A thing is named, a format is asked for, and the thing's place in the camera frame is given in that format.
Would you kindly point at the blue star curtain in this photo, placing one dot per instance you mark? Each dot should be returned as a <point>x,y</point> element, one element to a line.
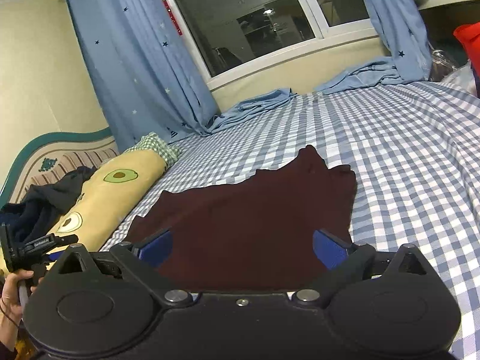
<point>123,63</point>
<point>393,15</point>

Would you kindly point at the dark navy clothes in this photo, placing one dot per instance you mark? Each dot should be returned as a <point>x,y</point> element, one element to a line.
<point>45,202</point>

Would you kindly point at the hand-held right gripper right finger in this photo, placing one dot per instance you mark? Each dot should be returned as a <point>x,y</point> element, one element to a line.
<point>330,249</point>

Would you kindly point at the person's left hand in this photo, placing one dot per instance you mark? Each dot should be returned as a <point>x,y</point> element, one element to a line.
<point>13,296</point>

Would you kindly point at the teal trimmed headboard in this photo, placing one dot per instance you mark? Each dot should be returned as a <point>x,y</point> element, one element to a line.
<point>37,157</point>

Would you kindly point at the bed with checked sheet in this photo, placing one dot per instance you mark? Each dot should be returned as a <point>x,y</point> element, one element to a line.
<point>412,157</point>

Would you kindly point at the clear plastic item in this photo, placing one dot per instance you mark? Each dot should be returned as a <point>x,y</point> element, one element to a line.
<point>444,63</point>

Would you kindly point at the red fabric bag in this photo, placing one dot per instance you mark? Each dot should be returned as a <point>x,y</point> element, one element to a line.
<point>468,41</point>

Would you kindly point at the person's left forearm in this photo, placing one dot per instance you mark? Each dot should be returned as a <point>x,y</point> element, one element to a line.
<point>5,335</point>

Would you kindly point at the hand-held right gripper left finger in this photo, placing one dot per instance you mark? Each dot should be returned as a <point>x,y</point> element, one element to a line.
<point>155,247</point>

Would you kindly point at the maroon printed sweatshirt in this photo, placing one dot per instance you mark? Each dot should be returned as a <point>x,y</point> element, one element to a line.
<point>243,232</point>

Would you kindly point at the green checked pillow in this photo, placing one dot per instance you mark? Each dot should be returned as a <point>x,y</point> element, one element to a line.
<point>157,146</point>

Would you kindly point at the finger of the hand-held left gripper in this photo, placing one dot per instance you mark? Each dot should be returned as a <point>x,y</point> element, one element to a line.
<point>54,257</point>
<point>67,239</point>

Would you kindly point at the white framed window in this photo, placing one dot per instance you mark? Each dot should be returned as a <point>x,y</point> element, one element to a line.
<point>243,15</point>

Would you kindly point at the yellow avocado print pillow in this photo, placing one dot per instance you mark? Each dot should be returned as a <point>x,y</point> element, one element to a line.
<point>112,191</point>

